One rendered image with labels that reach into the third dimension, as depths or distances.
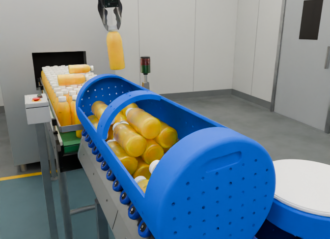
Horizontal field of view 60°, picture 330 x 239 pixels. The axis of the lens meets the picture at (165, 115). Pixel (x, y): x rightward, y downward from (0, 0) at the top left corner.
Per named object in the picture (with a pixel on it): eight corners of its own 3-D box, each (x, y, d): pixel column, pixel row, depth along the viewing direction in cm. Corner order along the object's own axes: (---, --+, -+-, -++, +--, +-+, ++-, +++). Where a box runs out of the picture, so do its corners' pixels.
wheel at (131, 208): (138, 210, 73) (144, 213, 74) (136, 197, 77) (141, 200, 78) (127, 222, 74) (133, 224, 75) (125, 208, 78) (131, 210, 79)
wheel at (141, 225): (150, 228, 66) (156, 230, 67) (146, 213, 70) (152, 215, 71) (137, 240, 68) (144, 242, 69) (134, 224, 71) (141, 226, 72)
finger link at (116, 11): (119, 31, 119) (112, 9, 114) (117, 29, 124) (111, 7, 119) (126, 29, 119) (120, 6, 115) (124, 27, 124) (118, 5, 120)
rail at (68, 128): (61, 132, 137) (61, 126, 136) (61, 132, 137) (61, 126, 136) (140, 121, 153) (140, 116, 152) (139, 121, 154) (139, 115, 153)
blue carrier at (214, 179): (163, 293, 55) (151, 160, 46) (80, 140, 130) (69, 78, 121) (274, 238, 66) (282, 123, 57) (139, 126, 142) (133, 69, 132)
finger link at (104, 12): (101, 32, 117) (101, 8, 113) (100, 29, 122) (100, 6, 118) (108, 32, 118) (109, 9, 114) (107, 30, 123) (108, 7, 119)
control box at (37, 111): (28, 125, 132) (24, 103, 129) (27, 113, 149) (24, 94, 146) (51, 122, 136) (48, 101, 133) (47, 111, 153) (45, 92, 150)
